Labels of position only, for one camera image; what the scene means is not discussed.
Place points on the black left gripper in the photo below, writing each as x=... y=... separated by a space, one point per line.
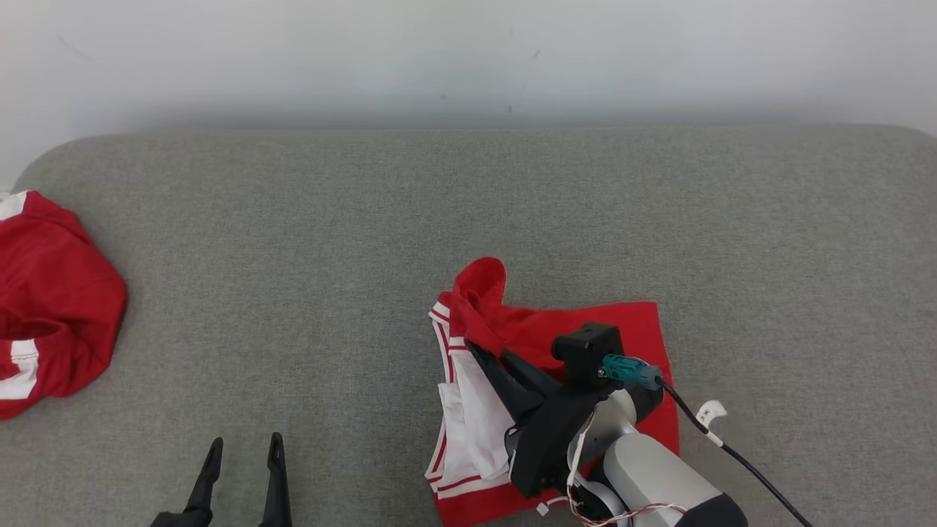
x=183 y=520

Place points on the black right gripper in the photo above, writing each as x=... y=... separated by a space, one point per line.
x=549 y=439

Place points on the red basketball jersey number 23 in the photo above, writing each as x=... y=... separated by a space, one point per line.
x=483 y=322

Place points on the red shorts white side stripe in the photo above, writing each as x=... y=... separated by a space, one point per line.
x=55 y=307

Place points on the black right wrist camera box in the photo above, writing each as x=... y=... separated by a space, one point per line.
x=588 y=353

